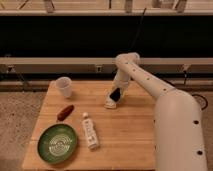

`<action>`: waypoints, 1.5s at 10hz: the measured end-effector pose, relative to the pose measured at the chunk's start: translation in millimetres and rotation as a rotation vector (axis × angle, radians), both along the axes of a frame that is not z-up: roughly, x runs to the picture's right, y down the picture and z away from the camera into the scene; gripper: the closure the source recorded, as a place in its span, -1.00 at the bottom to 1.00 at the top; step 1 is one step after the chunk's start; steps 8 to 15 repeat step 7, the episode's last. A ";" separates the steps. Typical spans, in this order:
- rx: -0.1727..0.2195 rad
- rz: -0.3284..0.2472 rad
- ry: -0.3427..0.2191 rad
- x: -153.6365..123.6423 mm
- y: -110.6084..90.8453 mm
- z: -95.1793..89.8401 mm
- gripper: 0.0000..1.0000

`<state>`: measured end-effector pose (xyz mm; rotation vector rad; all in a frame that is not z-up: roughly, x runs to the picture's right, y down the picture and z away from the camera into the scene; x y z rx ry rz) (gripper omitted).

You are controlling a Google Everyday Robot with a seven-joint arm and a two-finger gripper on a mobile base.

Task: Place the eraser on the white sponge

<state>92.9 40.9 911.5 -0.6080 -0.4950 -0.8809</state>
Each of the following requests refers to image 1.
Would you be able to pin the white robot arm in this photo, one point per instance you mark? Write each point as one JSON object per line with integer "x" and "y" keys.
{"x": 179, "y": 140}

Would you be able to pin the white plastic cup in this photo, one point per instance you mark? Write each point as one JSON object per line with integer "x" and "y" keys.
{"x": 63, "y": 85}

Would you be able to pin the green plate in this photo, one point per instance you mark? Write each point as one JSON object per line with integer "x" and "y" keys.
{"x": 57, "y": 143}

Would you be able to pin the white plastic bottle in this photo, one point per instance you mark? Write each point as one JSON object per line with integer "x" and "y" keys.
{"x": 90, "y": 133}

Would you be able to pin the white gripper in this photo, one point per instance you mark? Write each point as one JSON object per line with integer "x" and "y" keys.
{"x": 121, "y": 81}

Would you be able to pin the brown sausage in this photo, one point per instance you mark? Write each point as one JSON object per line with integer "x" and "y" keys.
{"x": 65, "y": 112}

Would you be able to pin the black eraser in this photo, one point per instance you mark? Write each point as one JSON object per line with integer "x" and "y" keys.
{"x": 116, "y": 95}

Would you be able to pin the wooden table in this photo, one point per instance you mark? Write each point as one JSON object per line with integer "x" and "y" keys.
{"x": 125, "y": 133}

